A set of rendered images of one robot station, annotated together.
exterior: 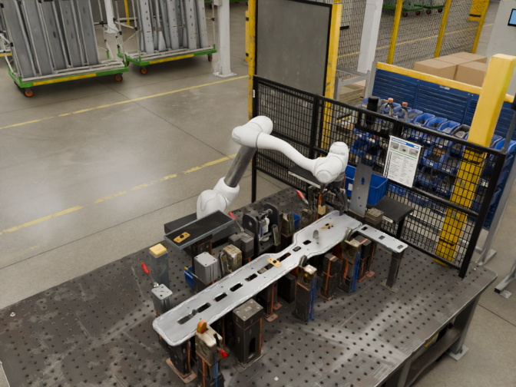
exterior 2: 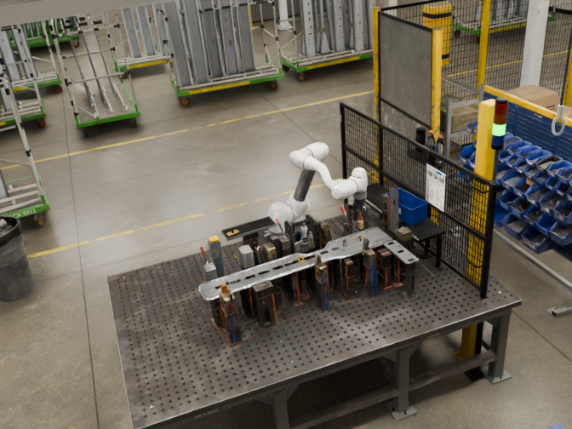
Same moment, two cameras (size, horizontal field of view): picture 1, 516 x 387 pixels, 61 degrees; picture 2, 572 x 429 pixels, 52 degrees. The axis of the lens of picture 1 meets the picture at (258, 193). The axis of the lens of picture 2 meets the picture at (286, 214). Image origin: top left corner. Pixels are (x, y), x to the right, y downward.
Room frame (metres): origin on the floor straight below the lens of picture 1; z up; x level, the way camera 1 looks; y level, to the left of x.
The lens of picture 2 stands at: (-1.29, -1.33, 3.23)
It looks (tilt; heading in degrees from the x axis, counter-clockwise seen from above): 29 degrees down; 23
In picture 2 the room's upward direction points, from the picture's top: 6 degrees counter-clockwise
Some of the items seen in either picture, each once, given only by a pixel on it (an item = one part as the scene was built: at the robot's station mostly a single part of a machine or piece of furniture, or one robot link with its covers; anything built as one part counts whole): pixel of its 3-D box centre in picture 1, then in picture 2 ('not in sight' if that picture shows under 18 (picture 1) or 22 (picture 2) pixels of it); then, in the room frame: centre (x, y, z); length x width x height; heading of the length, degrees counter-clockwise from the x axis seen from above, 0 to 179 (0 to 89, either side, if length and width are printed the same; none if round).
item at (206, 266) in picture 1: (206, 289); (248, 273); (1.69, 0.25, 0.90); 0.13 x 0.10 x 0.41; 45
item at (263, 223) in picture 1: (261, 245); (301, 248); (2.02, -0.02, 0.94); 0.18 x 0.13 x 0.49; 135
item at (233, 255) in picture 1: (233, 277); (271, 269); (1.80, 0.13, 0.89); 0.13 x 0.11 x 0.38; 45
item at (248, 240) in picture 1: (245, 263); (286, 260); (1.92, 0.06, 0.89); 0.13 x 0.11 x 0.38; 45
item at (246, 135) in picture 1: (246, 136); (300, 158); (2.39, 0.07, 1.47); 0.18 x 0.14 x 0.13; 64
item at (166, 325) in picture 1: (272, 265); (299, 261); (1.78, -0.09, 1.00); 1.38 x 0.22 x 0.02; 135
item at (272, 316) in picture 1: (263, 292); (292, 282); (1.74, -0.04, 0.84); 0.17 x 0.06 x 0.29; 45
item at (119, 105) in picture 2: not in sight; (93, 65); (6.60, 5.17, 0.88); 1.91 x 1.00 x 1.76; 41
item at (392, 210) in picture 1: (345, 189); (397, 209); (2.57, -0.60, 1.02); 0.90 x 0.22 x 0.03; 45
